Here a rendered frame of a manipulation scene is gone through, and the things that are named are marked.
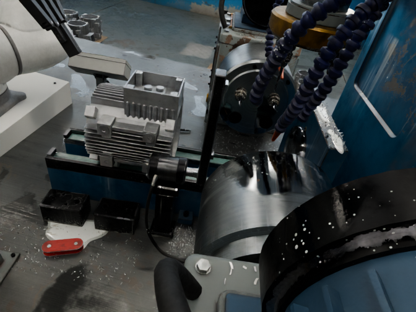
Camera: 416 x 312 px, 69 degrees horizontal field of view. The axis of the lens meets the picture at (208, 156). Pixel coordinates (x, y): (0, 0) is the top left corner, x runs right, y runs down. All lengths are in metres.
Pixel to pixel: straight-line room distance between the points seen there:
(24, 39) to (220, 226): 0.87
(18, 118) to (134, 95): 0.52
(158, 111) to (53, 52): 0.55
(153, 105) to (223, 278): 0.44
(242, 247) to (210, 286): 0.09
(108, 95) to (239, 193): 0.41
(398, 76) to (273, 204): 0.42
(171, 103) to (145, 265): 0.38
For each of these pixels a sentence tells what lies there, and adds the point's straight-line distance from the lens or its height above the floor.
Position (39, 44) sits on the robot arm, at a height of 1.07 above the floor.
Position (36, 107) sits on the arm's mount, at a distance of 1.17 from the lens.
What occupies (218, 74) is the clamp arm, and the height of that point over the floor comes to 1.25.
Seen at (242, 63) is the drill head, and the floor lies 1.15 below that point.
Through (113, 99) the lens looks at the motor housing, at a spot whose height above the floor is 1.10.
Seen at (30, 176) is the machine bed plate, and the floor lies 0.80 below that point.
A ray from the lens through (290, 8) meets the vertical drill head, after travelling 0.63.
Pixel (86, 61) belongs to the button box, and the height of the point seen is 1.07.
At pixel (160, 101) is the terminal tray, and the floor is 1.13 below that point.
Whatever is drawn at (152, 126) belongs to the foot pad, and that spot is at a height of 1.07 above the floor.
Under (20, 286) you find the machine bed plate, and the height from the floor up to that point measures 0.80.
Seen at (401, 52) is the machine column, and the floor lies 1.30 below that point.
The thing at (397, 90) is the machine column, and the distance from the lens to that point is 0.73.
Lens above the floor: 1.45
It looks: 38 degrees down
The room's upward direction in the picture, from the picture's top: 11 degrees clockwise
